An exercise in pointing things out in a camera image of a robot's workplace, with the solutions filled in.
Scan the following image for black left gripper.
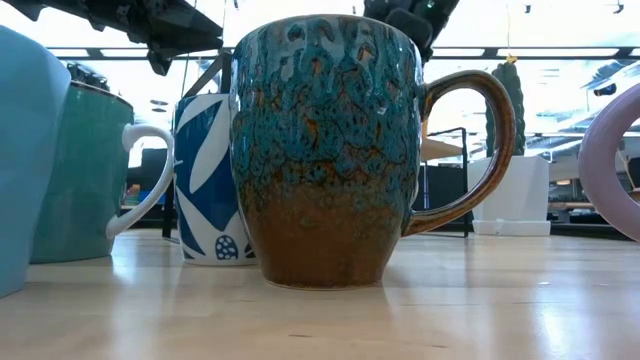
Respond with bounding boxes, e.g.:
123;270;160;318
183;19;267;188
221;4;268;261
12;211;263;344
84;0;225;76

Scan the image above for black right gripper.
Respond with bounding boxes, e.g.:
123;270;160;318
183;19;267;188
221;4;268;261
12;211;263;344
363;0;460;64

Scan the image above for blue white leaf mug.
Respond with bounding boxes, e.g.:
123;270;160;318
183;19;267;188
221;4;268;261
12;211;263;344
172;93;259;267

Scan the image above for brown teal glazed mug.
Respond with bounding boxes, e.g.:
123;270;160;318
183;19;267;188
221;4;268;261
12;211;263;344
228;13;517;291

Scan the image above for teal mug white handle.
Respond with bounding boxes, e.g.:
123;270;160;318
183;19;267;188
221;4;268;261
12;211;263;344
28;79;175;265

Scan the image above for light blue mug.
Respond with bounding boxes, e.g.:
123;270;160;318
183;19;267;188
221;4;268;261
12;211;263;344
0;24;72;300

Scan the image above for purple ribbed mug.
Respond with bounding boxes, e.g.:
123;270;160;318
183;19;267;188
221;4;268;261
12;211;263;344
578;82;640;244

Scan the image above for green cactus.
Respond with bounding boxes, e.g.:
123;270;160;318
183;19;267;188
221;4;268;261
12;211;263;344
484;60;527;159

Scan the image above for white planter pot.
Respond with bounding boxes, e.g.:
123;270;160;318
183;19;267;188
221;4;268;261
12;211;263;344
467;154;552;237

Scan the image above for wooden background table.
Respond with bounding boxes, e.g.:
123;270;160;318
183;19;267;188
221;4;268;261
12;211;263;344
547;187;640;226

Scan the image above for yellow hanging cord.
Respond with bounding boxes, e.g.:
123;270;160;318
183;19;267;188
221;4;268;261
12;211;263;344
504;0;518;65

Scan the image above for wooden shelf black frame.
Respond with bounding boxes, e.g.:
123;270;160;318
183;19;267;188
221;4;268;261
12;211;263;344
162;49;472;240

